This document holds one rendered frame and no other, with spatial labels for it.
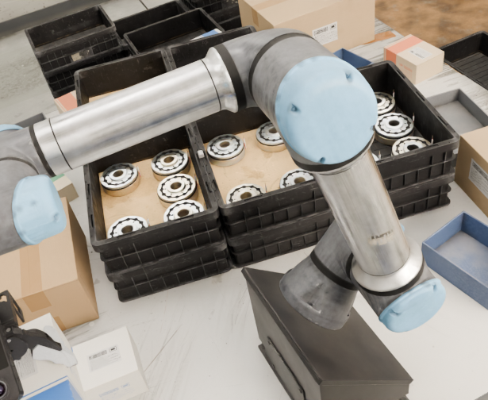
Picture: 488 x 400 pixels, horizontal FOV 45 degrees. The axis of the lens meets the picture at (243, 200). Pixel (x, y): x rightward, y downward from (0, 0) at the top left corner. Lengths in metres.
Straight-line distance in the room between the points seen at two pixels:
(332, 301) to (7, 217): 0.63
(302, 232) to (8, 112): 2.63
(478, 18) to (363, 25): 1.73
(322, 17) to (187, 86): 1.39
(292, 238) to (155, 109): 0.77
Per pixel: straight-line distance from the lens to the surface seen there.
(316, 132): 0.70
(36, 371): 0.94
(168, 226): 1.35
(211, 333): 1.42
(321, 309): 1.12
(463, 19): 3.92
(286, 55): 0.75
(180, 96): 0.80
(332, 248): 1.10
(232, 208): 1.35
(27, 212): 0.71
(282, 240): 1.49
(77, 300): 1.47
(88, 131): 0.80
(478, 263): 1.53
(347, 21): 2.22
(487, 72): 2.95
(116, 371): 1.33
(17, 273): 1.50
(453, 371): 1.36
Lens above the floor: 1.87
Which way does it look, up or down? 44 degrees down
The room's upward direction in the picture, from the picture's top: 11 degrees counter-clockwise
